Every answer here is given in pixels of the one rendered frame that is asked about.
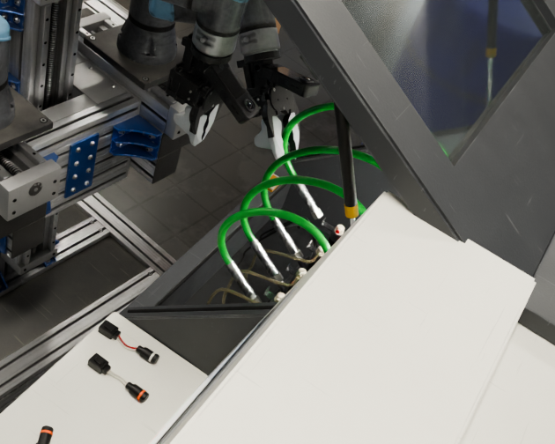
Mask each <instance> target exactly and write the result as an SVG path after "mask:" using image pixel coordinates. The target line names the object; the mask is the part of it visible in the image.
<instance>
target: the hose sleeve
mask: <svg viewBox="0 0 555 444"><path fill-rule="evenodd" d="M293 185H294V186H295V188H296V189H297V190H298V192H299V193H300V196H301V197H302V199H303V200H304V202H305V204H306V206H307V207H308V209H309V210H310V211H311V212H315V211H317V210H318V206H317V204H316V202H315V200H314V199H313V198H312V196H311V195H310V193H309V192H308V190H307V188H306V186H305V184H293Z"/></svg>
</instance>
